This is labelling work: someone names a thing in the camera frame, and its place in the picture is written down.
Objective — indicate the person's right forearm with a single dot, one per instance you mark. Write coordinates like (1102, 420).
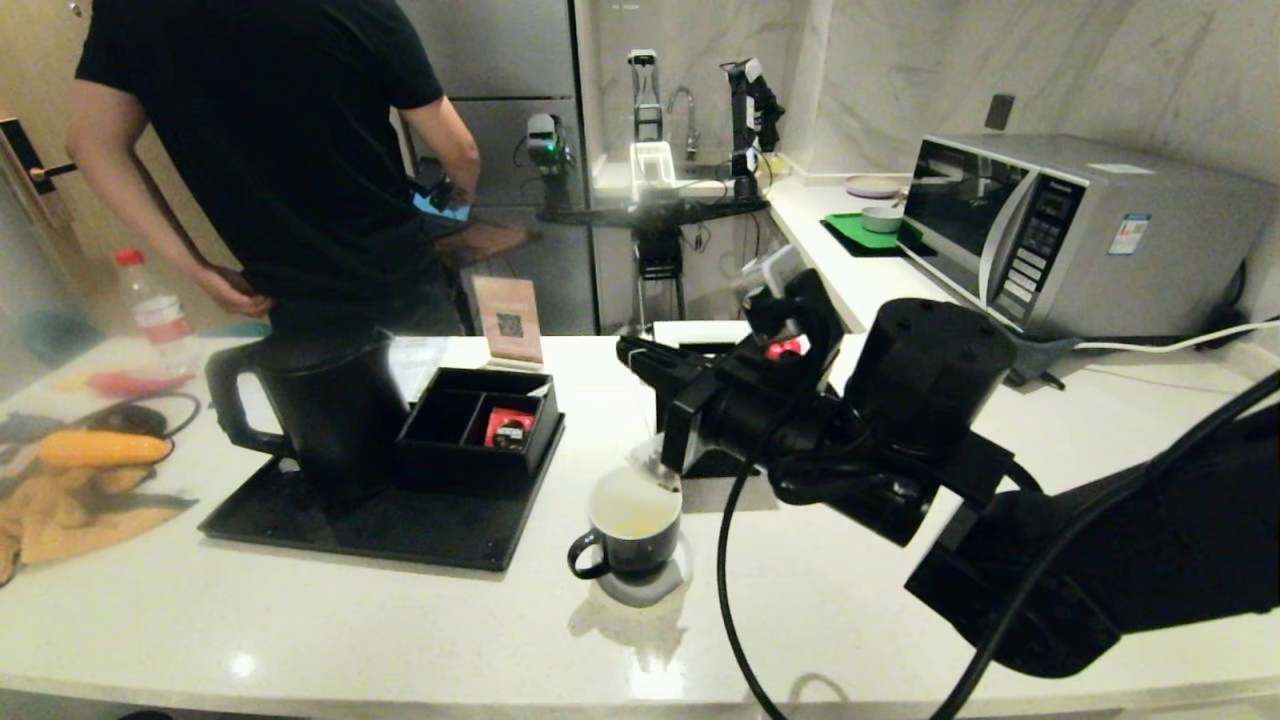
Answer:
(455, 145)

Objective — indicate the grey tea bag sachet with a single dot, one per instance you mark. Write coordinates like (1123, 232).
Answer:
(655, 465)

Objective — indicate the grey refrigerator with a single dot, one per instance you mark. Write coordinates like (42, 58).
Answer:
(510, 50)

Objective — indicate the person's left hand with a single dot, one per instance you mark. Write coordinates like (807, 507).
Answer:
(235, 292)

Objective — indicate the black stand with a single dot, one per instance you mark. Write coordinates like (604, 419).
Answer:
(660, 264)

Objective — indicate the person in black shirt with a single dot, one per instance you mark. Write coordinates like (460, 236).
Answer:
(270, 150)

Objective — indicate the brown QR code sign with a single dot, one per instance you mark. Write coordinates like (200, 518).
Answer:
(508, 320)

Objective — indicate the yellow corn cob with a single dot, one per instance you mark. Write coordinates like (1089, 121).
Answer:
(105, 450)

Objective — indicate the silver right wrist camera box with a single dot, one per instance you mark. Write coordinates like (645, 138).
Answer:
(770, 270)

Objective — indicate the red chili pepper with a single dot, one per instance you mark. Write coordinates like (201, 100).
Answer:
(125, 384)

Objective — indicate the red tomato shaped ornament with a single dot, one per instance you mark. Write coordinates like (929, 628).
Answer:
(785, 348)

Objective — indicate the person's left forearm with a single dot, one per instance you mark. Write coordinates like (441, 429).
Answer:
(130, 190)

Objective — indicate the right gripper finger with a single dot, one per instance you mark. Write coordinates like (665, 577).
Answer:
(660, 350)
(670, 375)

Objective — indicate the small grey bowl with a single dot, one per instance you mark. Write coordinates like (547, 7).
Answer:
(881, 220)

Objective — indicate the dark mug white inside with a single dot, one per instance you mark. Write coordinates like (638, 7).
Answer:
(625, 550)

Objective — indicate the black compartment box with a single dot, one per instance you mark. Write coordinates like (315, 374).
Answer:
(440, 455)

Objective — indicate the open laptop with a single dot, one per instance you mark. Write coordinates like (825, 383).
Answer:
(445, 207)

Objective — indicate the chrome sink faucet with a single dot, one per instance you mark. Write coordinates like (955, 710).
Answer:
(690, 120)

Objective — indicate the red sachet packet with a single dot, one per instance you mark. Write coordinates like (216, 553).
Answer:
(508, 428)

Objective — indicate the white paper sheet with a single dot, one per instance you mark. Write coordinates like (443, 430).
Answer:
(420, 365)

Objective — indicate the grey folded cloth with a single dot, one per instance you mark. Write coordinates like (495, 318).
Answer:
(1045, 358)

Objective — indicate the plastic bottle red cap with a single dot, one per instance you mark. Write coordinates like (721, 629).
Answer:
(155, 310)

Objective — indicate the yellow cloth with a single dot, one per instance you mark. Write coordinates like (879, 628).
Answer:
(70, 520)

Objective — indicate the silver microwave oven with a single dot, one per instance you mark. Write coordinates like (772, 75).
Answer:
(1150, 250)

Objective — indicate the black tissue box white lid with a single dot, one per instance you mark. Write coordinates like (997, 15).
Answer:
(700, 330)

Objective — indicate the white dish rack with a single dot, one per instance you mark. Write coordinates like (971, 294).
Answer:
(652, 169)

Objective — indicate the black serving tray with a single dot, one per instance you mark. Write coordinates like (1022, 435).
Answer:
(400, 530)

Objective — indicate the green tray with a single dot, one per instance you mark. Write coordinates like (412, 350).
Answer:
(850, 232)

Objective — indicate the pale pink plate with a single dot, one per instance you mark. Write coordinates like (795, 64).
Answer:
(872, 186)

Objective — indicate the white round coaster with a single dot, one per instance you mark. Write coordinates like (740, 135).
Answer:
(655, 596)

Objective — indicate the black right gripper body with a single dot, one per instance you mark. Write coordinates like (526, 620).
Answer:
(760, 425)

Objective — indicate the black computer mouse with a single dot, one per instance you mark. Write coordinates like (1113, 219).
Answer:
(125, 420)

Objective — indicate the black mounting bar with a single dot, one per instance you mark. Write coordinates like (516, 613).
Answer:
(650, 212)

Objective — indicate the black wall socket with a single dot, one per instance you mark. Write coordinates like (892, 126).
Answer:
(998, 112)

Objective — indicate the teal object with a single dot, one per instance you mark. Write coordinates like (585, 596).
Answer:
(50, 335)

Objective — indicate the black electric kettle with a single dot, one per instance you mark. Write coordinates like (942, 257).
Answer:
(330, 410)

